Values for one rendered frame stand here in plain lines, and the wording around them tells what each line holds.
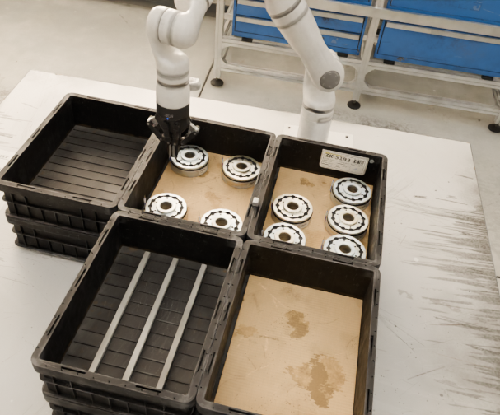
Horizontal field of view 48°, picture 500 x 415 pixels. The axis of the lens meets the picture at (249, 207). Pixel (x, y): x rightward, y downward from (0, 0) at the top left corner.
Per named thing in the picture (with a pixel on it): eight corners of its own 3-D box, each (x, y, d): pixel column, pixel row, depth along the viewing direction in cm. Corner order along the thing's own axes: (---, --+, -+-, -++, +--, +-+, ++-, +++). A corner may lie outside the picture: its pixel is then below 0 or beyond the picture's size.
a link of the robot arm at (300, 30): (273, 25, 136) (266, 8, 143) (322, 101, 153) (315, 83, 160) (306, 2, 133) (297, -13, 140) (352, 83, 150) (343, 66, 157)
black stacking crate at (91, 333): (119, 245, 134) (115, 212, 126) (240, 272, 131) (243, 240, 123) (39, 396, 106) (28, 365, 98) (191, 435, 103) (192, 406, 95)
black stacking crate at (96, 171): (74, 126, 165) (68, 93, 157) (170, 146, 162) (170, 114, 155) (3, 217, 137) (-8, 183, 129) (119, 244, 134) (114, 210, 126)
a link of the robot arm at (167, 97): (202, 86, 129) (203, 62, 125) (187, 112, 121) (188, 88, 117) (164, 78, 130) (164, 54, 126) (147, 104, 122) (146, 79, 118)
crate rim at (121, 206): (170, 118, 156) (170, 111, 154) (276, 139, 153) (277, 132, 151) (115, 216, 127) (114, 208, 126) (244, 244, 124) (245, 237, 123)
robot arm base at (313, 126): (293, 142, 175) (301, 95, 164) (322, 144, 176) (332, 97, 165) (296, 161, 169) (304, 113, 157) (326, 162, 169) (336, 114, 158)
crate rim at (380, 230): (276, 140, 153) (278, 132, 151) (385, 161, 150) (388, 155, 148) (244, 244, 124) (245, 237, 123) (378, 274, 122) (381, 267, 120)
